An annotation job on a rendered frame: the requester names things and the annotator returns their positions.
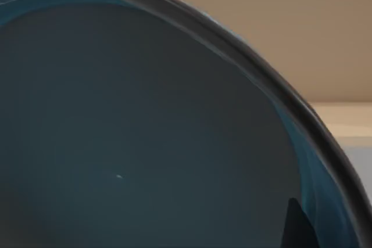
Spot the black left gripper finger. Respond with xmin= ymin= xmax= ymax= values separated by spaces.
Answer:
xmin=280 ymin=197 xmax=318 ymax=248

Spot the dark blue bowl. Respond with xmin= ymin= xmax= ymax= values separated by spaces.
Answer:
xmin=0 ymin=0 xmax=372 ymax=248

